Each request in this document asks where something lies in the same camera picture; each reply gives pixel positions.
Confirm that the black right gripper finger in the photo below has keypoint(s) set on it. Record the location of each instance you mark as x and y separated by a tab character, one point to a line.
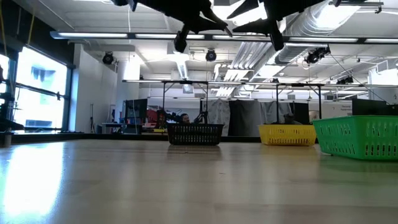
258	26
247	7

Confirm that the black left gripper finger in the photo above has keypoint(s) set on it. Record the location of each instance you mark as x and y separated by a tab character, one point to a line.
208	26
214	17

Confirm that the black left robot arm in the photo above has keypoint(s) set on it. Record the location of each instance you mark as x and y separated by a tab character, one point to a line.
124	3

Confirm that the black ceiling fixture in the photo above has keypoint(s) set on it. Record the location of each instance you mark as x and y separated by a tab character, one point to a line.
317	55
344	80

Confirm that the white hanging cloth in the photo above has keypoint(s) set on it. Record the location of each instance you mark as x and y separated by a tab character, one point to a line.
217	110

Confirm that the grey hanging cloth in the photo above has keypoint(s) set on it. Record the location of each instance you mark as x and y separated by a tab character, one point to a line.
276	109

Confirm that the long overhead light bar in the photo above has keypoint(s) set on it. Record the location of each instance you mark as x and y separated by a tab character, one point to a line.
93	35

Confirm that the dark hanging curtain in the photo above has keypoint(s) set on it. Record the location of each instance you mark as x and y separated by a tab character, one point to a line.
245	118

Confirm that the person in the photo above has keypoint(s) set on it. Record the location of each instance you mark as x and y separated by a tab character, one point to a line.
290	119
185	118

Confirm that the dark computer monitor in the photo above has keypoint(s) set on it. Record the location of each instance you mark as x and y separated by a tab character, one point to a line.
136	109

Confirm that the black plastic basket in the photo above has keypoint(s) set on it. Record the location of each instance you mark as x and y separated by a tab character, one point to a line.
196	135

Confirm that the yellow plastic basket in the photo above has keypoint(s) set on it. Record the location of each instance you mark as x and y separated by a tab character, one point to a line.
287	135

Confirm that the green plastic basket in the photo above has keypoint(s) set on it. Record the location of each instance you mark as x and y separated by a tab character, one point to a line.
357	138

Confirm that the large window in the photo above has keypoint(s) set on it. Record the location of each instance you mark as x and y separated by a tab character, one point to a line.
40	93

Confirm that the dark metal equipment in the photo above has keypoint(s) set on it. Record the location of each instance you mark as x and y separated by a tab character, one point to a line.
7	112

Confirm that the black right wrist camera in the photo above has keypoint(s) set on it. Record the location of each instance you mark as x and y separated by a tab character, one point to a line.
276	39

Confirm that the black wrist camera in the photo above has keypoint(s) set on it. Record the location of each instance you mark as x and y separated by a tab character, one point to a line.
276	39
181	42

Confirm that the silver ventilation duct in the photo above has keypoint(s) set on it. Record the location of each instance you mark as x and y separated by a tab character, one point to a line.
308	21

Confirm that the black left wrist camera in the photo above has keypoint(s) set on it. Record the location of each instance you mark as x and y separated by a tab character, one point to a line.
181	42

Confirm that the black metal stand frame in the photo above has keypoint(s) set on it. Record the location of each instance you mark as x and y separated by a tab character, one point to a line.
185	82
298	84

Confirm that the black aluminium table frame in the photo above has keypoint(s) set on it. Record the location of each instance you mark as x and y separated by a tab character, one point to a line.
93	137

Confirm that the small grey cylinder post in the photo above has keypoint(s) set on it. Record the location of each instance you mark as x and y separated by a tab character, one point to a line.
7	139

